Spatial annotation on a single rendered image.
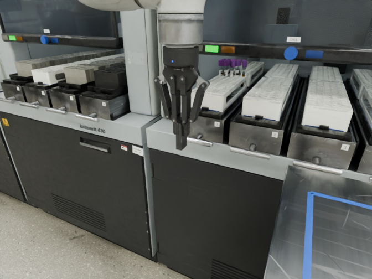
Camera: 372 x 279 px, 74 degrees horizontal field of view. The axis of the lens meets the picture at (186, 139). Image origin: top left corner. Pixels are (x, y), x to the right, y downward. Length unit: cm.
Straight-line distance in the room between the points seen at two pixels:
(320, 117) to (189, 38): 36
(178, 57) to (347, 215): 38
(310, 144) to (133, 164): 58
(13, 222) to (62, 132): 82
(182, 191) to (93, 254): 71
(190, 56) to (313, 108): 32
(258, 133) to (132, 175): 50
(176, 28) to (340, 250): 42
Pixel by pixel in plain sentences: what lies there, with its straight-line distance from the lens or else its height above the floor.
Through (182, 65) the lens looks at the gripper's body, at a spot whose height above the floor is 97.
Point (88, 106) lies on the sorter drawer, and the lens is 95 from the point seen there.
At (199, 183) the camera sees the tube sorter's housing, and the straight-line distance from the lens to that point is 81.
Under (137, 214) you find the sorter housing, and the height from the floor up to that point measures 34.
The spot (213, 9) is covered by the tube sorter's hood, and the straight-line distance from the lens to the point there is 72.
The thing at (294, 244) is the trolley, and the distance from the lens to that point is 34.
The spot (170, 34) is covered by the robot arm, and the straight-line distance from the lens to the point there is 51.
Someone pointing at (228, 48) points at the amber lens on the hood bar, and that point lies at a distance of 70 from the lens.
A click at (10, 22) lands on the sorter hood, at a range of 130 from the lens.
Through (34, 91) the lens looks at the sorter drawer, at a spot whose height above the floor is 79.
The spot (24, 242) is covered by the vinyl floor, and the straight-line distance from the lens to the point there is 164.
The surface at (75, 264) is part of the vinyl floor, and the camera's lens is 142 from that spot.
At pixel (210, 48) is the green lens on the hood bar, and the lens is 71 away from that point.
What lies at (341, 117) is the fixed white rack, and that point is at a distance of 68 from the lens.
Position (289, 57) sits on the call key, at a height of 97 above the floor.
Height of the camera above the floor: 106
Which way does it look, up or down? 26 degrees down
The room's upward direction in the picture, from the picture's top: straight up
